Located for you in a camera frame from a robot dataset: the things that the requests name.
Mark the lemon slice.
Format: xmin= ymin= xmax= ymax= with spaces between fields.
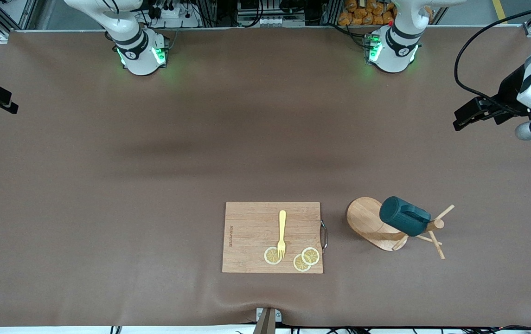
xmin=264 ymin=246 xmax=283 ymax=265
xmin=293 ymin=254 xmax=312 ymax=273
xmin=301 ymin=247 xmax=320 ymax=266

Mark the wooden cutting board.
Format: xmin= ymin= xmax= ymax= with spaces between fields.
xmin=222 ymin=201 xmax=328 ymax=274

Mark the yellow plastic fork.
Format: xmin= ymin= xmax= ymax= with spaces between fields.
xmin=277 ymin=210 xmax=288 ymax=259

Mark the dark green cup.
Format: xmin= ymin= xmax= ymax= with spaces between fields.
xmin=379 ymin=196 xmax=432 ymax=237

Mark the black cable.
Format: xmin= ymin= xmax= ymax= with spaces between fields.
xmin=454 ymin=4 xmax=531 ymax=112

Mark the brown table mat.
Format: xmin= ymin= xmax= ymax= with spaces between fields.
xmin=0 ymin=27 xmax=531 ymax=328

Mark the pile of orange packets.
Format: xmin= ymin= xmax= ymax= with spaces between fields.
xmin=338 ymin=0 xmax=398 ymax=26

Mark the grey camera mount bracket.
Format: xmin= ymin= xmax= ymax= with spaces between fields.
xmin=252 ymin=307 xmax=282 ymax=334

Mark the white power strip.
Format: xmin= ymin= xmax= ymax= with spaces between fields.
xmin=237 ymin=14 xmax=306 ymax=27
xmin=147 ymin=0 xmax=201 ymax=28

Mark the wooden cup rack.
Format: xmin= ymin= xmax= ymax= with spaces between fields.
xmin=346 ymin=197 xmax=456 ymax=260

